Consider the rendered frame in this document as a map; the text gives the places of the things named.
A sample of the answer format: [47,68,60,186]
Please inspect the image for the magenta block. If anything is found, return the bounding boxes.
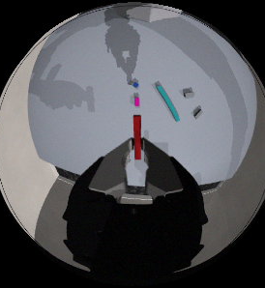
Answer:
[134,98,139,106]

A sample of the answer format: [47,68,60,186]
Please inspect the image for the turquoise rod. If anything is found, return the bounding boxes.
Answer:
[156,85,180,122]

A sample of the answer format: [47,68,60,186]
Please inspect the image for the grey rod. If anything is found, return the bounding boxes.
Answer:
[193,109,203,119]
[184,92,195,97]

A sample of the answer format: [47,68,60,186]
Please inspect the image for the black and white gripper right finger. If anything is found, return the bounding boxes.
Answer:
[141,137,208,225]

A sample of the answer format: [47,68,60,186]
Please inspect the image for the red rod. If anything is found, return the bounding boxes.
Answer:
[133,115,141,159]

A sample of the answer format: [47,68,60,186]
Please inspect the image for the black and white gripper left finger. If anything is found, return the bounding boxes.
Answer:
[62,138,134,221]

